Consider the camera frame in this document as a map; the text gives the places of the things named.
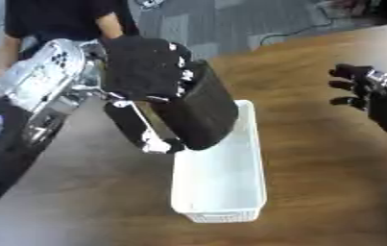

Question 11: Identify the black floor cable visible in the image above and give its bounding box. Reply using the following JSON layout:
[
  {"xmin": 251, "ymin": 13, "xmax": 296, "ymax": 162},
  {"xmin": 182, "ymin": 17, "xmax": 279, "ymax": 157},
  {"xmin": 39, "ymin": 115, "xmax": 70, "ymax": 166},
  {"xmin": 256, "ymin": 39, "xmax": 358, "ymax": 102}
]
[{"xmin": 256, "ymin": 17, "xmax": 340, "ymax": 46}]

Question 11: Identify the white plastic basket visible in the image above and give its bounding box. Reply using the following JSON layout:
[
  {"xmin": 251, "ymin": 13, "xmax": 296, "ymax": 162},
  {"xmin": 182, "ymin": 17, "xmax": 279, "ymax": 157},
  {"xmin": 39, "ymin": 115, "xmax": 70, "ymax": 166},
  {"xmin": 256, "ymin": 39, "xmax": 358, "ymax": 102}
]
[{"xmin": 169, "ymin": 99, "xmax": 269, "ymax": 224}]

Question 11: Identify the black rectangular block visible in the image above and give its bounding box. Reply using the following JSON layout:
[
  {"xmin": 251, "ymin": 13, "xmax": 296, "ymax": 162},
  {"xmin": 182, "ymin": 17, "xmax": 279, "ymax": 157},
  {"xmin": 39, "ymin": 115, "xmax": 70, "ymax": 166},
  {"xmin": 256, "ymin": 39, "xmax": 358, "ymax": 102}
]
[{"xmin": 147, "ymin": 59, "xmax": 240, "ymax": 152}]

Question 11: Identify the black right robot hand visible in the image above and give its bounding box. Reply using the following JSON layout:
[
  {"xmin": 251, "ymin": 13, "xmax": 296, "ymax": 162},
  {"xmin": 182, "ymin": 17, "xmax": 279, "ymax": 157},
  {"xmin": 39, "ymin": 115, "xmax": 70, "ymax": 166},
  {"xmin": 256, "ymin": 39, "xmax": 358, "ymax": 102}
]
[{"xmin": 326, "ymin": 62, "xmax": 387, "ymax": 144}]

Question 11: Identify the person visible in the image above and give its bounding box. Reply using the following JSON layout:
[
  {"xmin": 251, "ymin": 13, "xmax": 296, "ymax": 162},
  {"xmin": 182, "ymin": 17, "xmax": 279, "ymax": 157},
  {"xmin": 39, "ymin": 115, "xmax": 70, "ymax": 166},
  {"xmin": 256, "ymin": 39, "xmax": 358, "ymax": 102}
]
[{"xmin": 0, "ymin": 0, "xmax": 143, "ymax": 78}]

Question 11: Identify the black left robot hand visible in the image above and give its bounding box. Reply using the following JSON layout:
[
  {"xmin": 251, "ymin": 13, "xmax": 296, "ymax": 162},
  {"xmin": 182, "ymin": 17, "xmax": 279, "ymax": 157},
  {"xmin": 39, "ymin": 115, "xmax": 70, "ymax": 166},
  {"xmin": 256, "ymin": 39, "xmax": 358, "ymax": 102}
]
[{"xmin": 97, "ymin": 34, "xmax": 197, "ymax": 156}]

